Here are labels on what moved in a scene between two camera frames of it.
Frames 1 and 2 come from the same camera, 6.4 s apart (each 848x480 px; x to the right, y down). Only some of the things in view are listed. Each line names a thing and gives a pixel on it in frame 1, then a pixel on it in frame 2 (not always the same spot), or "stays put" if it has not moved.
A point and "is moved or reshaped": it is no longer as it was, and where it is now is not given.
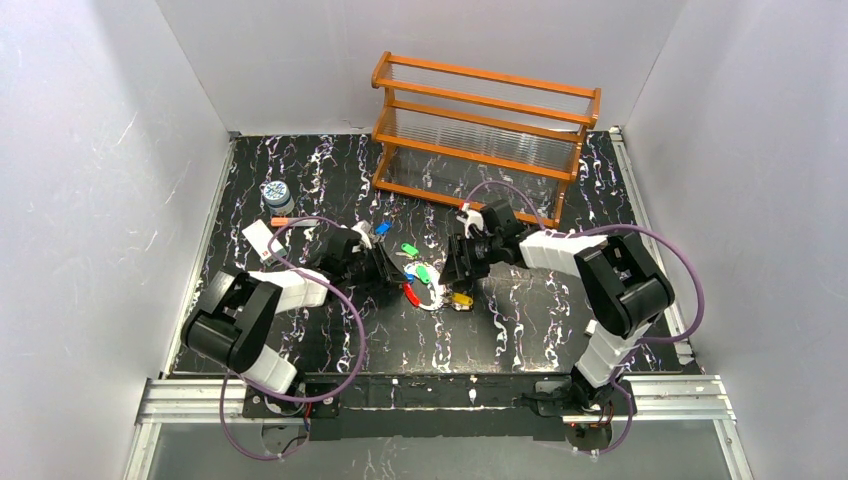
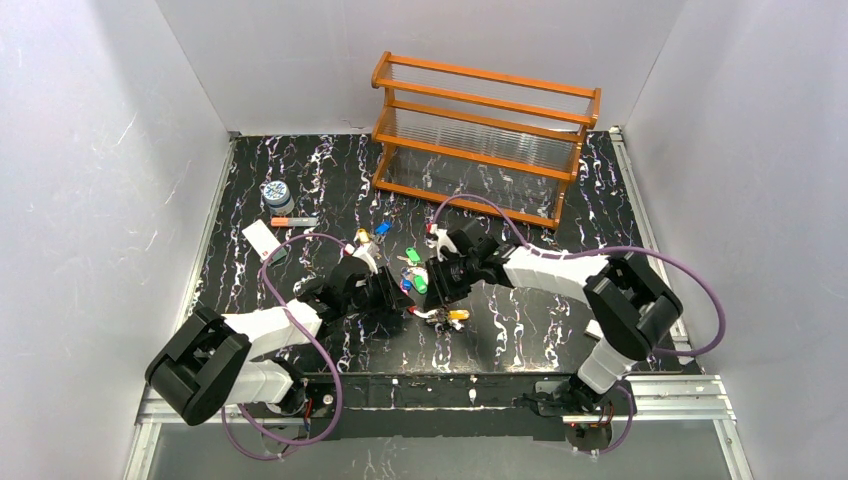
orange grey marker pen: x=303 y=222 stays put
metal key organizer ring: x=429 y=274 -> x=438 y=317
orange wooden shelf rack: x=468 y=138 stays put
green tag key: x=409 y=250 is moved or reshaped
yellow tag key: x=461 y=301 is moved or reshaped
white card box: x=258 y=236 stays put
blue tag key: x=383 y=227 stays put
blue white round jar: x=278 y=198 stays put
